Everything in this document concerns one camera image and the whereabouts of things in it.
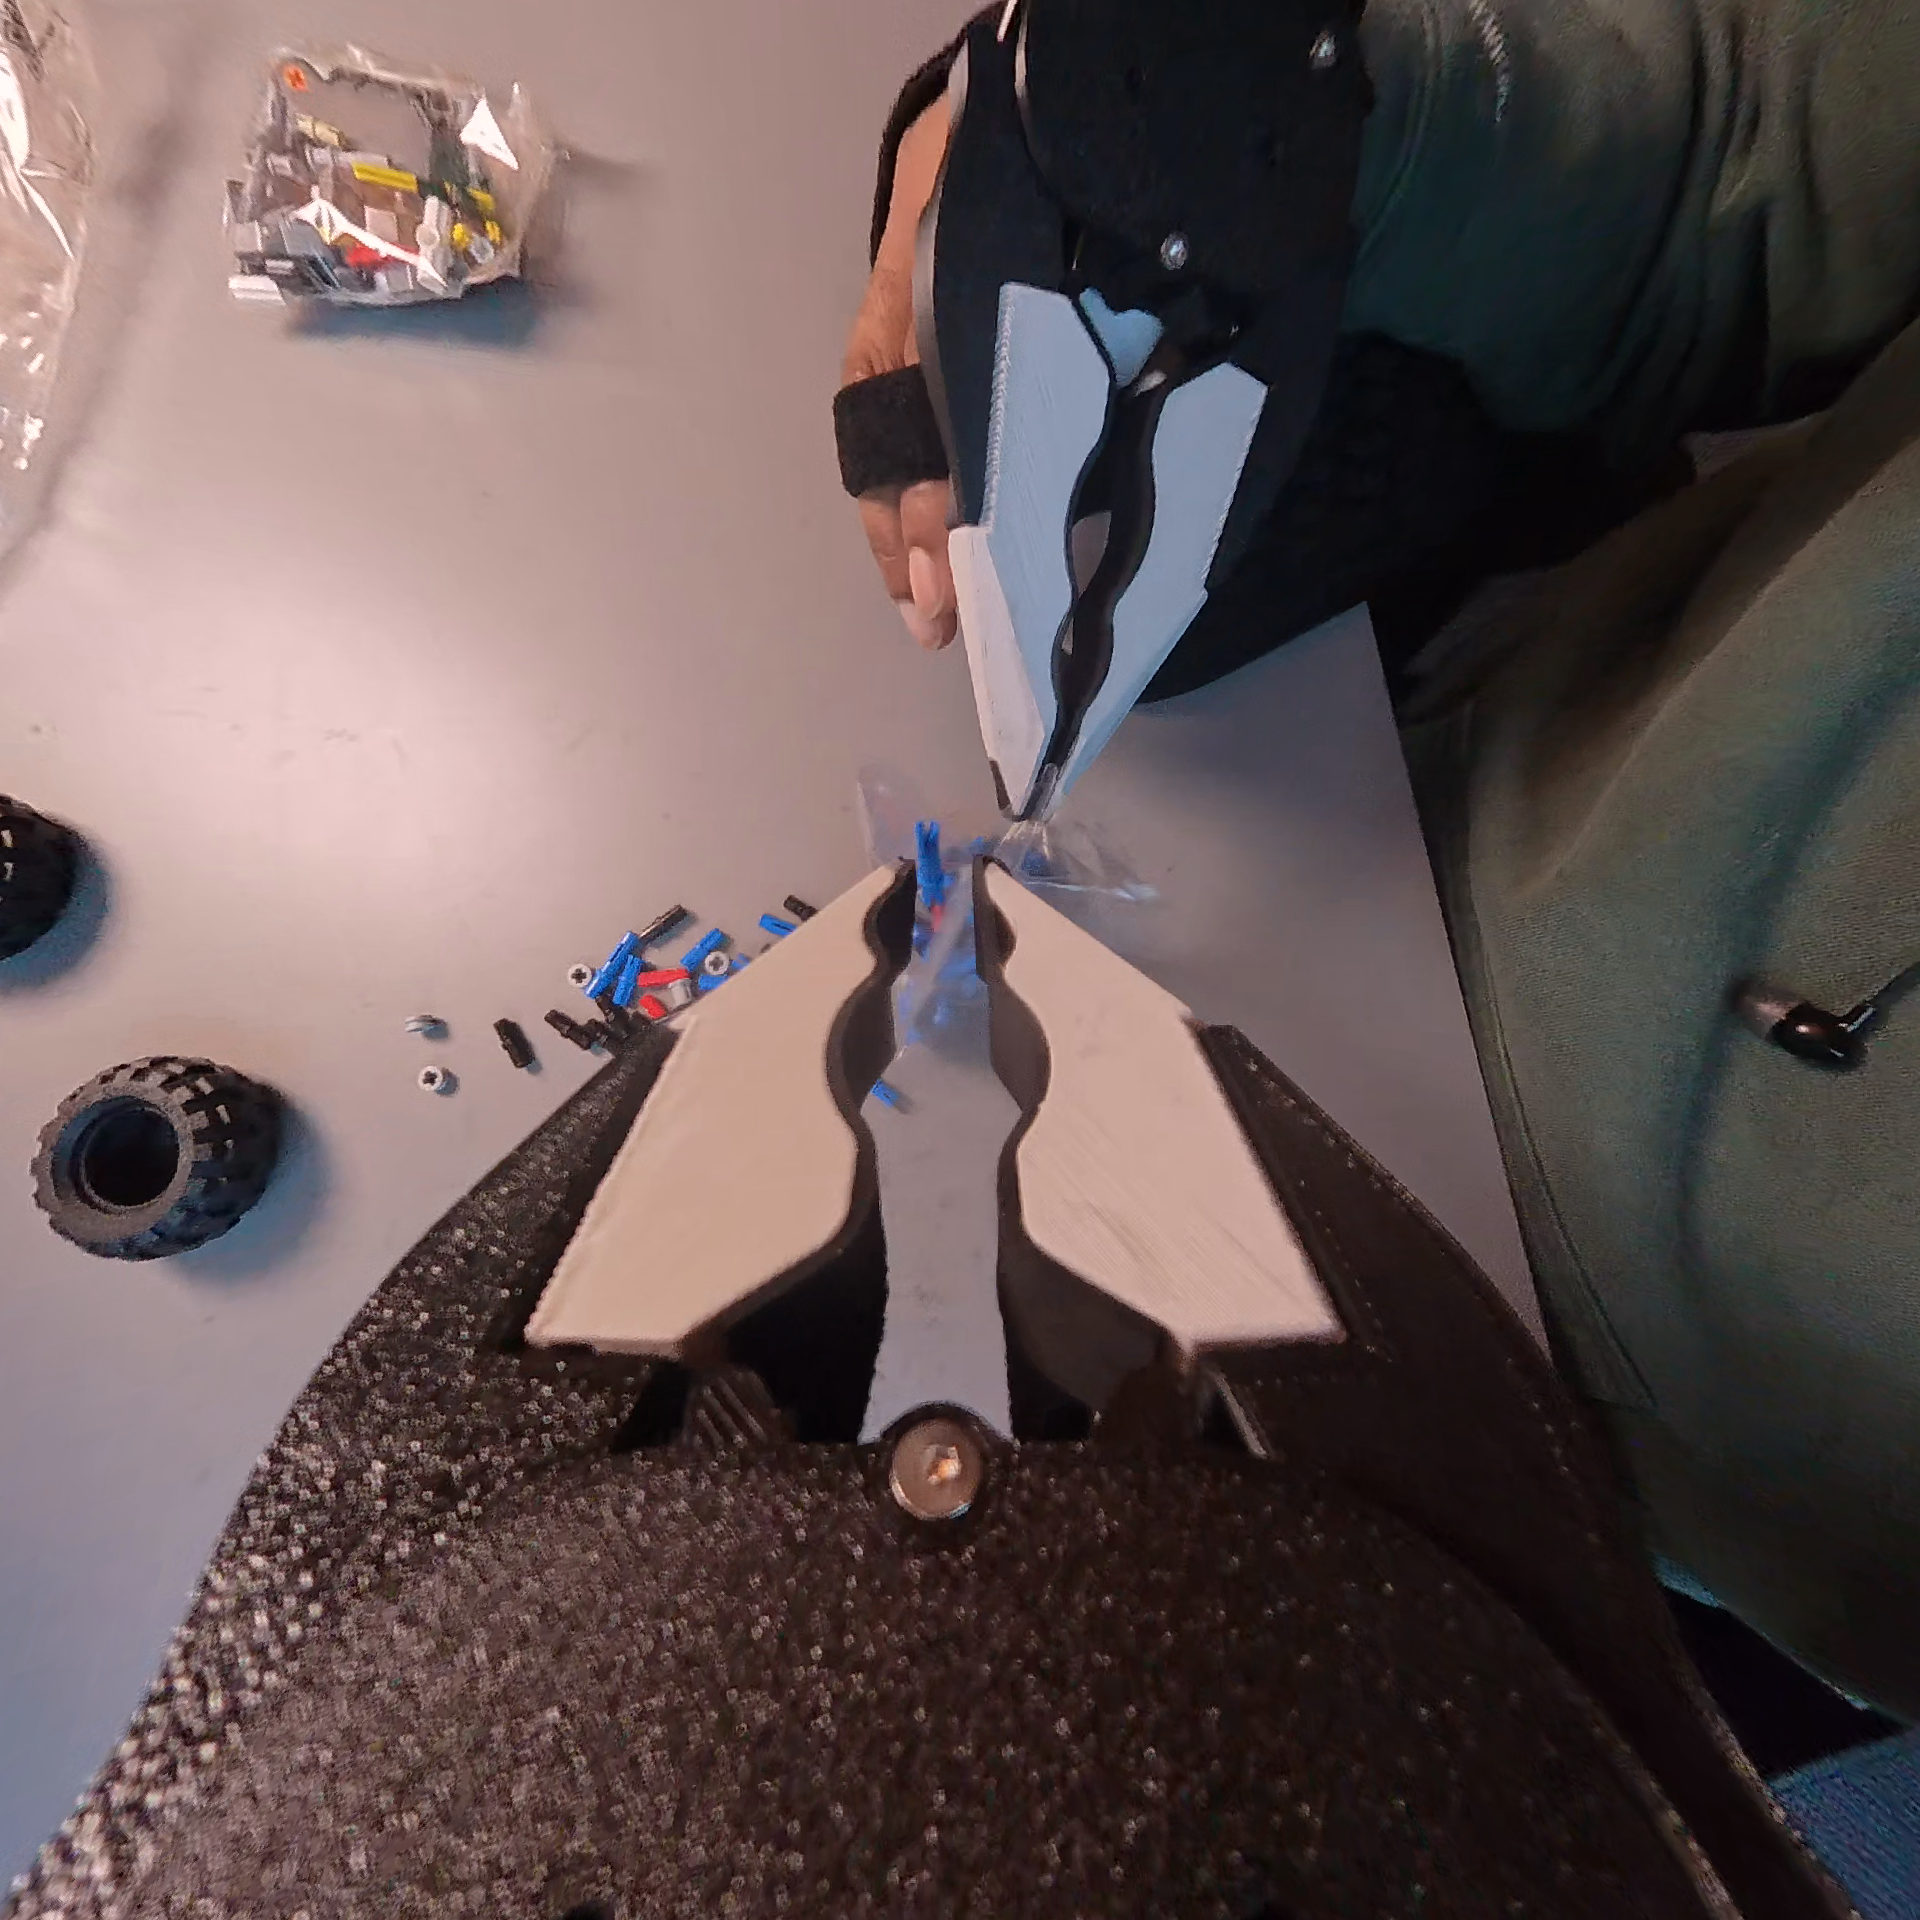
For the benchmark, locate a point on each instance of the large pile of toy pins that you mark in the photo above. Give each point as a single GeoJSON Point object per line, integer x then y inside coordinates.
{"type": "Point", "coordinates": [645, 978]}

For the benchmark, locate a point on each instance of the clear plastic bag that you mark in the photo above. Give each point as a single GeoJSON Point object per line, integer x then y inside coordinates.
{"type": "Point", "coordinates": [37, 270]}
{"type": "Point", "coordinates": [1021, 872]}

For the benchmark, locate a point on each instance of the person's right forearm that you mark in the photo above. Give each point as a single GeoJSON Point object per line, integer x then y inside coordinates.
{"type": "Point", "coordinates": [1622, 181]}

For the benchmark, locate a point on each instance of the person's blue jeans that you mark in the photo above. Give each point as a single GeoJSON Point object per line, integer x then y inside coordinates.
{"type": "Point", "coordinates": [1855, 1832]}

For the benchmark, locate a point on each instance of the person's right hand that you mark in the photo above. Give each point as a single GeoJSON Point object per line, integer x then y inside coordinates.
{"type": "Point", "coordinates": [902, 286]}

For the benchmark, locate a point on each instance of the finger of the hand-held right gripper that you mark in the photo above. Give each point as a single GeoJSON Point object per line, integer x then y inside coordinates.
{"type": "Point", "coordinates": [1201, 482]}
{"type": "Point", "coordinates": [1037, 451]}

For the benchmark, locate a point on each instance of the small cluster of toy pins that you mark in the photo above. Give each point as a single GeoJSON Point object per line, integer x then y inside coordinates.
{"type": "Point", "coordinates": [956, 956]}

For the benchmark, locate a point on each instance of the crumpled clear plastic bag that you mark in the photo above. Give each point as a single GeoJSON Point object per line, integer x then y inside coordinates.
{"type": "Point", "coordinates": [37, 270]}

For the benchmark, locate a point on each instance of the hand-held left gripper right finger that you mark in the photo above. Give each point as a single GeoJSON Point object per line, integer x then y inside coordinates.
{"type": "Point", "coordinates": [1154, 1172]}

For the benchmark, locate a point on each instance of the blue toy pin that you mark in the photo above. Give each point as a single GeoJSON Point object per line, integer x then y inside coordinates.
{"type": "Point", "coordinates": [928, 863]}

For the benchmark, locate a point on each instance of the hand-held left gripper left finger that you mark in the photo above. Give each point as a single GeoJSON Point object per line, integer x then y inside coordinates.
{"type": "Point", "coordinates": [721, 1187]}

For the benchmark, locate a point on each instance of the black toy tyre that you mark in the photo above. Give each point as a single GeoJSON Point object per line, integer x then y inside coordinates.
{"type": "Point", "coordinates": [25, 880]}
{"type": "Point", "coordinates": [228, 1187]}

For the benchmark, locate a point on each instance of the grey desk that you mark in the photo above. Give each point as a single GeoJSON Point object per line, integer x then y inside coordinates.
{"type": "Point", "coordinates": [452, 602]}

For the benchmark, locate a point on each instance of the small bag of coloured parts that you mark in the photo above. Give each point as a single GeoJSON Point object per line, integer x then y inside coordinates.
{"type": "Point", "coordinates": [376, 195]}

